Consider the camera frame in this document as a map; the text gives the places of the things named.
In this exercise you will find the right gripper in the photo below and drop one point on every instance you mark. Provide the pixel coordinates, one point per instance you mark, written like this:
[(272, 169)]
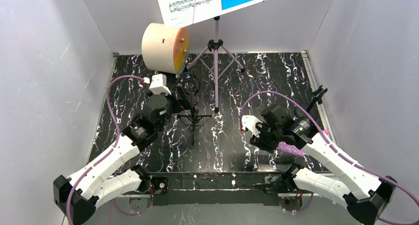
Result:
[(262, 137)]

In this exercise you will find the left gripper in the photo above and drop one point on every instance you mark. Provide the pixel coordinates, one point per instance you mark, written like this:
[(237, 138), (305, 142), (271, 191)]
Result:
[(183, 96)]

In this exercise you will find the blue mesh microphone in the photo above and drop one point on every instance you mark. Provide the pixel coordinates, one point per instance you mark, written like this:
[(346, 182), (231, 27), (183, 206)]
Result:
[(291, 149)]

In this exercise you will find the black tripod mic stand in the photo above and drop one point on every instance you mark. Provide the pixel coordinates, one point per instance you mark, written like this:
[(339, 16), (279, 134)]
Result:
[(191, 84)]

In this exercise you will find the black round-base mic stand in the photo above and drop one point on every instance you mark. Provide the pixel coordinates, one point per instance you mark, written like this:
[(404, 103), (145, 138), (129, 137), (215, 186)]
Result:
[(316, 100)]

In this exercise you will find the silver tripod music stand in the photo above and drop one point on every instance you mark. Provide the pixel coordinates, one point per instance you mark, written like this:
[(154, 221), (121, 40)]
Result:
[(213, 46)]

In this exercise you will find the white sheet music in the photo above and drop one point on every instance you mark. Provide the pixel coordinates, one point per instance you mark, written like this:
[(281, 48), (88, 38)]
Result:
[(183, 13)]

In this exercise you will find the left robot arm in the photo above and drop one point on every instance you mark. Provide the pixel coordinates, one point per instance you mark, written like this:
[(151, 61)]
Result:
[(108, 158)]

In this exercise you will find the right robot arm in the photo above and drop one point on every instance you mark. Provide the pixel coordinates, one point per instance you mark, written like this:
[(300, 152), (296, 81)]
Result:
[(362, 194)]

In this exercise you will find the cream and orange drum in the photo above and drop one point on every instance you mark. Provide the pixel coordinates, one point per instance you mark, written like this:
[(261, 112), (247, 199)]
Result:
[(165, 49)]

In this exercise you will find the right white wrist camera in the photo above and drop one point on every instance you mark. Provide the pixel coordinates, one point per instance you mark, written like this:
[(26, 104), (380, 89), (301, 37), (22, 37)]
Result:
[(250, 123)]

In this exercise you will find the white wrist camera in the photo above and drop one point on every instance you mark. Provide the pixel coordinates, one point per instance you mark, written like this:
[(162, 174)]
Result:
[(250, 123), (157, 84)]

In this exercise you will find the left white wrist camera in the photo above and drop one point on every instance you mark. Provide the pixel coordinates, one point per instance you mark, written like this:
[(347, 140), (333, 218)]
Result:
[(157, 84)]

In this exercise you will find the aluminium frame rail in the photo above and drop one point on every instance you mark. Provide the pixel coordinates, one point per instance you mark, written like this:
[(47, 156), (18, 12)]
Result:
[(164, 189)]

